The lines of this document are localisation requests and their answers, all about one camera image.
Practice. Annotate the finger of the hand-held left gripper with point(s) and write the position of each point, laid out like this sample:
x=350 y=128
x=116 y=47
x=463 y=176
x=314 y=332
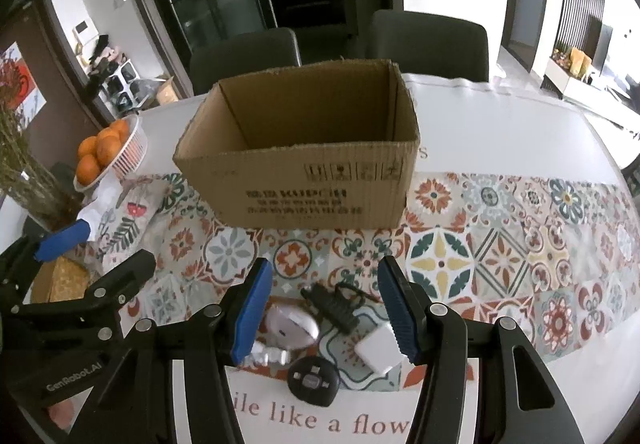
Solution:
x=62 y=241
x=125 y=274

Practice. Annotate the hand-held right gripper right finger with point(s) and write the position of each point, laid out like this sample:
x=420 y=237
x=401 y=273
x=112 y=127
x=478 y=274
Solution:
x=397 y=319

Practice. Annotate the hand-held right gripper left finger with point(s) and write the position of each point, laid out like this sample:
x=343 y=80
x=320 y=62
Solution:
x=250 y=319

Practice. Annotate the white charger block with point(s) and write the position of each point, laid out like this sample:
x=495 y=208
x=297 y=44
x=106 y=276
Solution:
x=376 y=351

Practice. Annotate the small white cylindrical object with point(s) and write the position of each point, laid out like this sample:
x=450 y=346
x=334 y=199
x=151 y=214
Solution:
x=267 y=354

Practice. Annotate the white computer mouse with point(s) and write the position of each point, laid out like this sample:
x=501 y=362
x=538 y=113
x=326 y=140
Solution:
x=292 y=326

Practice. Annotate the black round remote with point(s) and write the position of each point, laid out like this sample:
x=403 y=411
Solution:
x=312 y=381

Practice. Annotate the brown cardboard box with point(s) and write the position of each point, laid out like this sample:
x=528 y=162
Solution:
x=300 y=194

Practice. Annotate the person's left hand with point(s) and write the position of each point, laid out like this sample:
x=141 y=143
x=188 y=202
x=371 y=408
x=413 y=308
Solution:
x=66 y=411

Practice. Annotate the floral tissue pack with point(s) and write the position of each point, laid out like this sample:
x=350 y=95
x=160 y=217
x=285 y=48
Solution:
x=127 y=219

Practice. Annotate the vase of dried branches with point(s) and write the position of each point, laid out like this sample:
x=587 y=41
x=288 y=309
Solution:
x=30 y=189

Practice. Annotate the white tissue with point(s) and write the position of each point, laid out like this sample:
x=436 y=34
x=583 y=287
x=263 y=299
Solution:
x=107 y=199

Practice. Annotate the patterned tablecloth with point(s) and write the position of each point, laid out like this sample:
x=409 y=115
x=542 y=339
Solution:
x=450 y=264

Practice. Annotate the orange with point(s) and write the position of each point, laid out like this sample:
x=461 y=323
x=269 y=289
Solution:
x=87 y=147
x=108 y=149
x=119 y=128
x=89 y=168

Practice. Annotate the white plastic basket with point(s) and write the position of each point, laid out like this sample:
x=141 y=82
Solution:
x=131 y=151

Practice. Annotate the brown door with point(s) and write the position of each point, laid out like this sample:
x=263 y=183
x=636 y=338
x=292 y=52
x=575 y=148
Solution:
x=60 y=88

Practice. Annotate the white shoe rack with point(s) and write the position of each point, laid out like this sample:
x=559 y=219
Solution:
x=122 y=78

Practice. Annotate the small cardboard carton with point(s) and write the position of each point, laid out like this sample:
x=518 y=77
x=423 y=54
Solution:
x=167 y=91

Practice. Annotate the white intercom panel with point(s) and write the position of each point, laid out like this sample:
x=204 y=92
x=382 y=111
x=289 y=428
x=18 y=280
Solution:
x=85 y=31

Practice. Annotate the dark grey chair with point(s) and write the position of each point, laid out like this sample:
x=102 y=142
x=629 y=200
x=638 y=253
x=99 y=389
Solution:
x=240 y=58
x=430 y=43

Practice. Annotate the white television console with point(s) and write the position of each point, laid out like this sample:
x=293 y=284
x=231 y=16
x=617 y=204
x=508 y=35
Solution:
x=565 y=81

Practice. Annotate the black television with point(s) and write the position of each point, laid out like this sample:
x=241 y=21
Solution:
x=603 y=48

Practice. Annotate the red wall poster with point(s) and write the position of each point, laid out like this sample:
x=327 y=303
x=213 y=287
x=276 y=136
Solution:
x=20 y=83

